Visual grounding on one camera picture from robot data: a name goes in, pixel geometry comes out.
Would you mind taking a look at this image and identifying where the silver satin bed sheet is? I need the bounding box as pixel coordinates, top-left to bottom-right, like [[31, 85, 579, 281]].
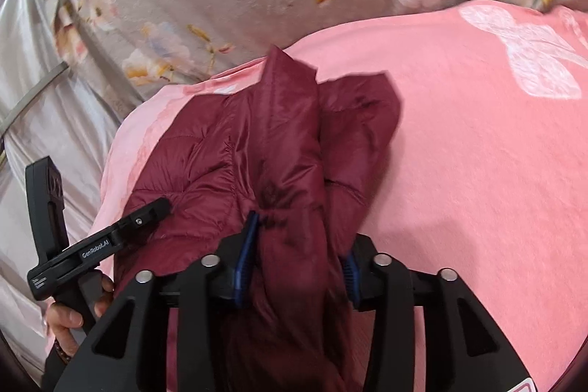
[[0, 0, 139, 374]]

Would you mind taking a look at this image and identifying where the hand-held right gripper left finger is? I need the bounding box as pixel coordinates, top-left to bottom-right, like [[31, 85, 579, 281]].
[[53, 211, 260, 392]]

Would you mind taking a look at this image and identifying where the maroon puffer jacket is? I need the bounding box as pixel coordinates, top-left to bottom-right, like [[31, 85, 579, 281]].
[[112, 45, 402, 392]]

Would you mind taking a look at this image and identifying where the pink blanket with white print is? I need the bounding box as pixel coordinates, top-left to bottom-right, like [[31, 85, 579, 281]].
[[46, 0, 588, 392]]

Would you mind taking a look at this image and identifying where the person's left forearm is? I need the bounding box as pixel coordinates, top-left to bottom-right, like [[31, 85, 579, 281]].
[[40, 339, 80, 392]]

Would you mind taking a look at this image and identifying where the person's left hand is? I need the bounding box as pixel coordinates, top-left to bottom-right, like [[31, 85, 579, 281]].
[[45, 273, 115, 360]]

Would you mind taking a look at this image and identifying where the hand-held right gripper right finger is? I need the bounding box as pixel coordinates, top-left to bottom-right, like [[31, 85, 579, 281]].
[[339, 233, 542, 392]]

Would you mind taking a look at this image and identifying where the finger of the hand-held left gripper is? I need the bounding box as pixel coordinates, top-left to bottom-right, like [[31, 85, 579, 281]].
[[115, 197, 172, 242]]

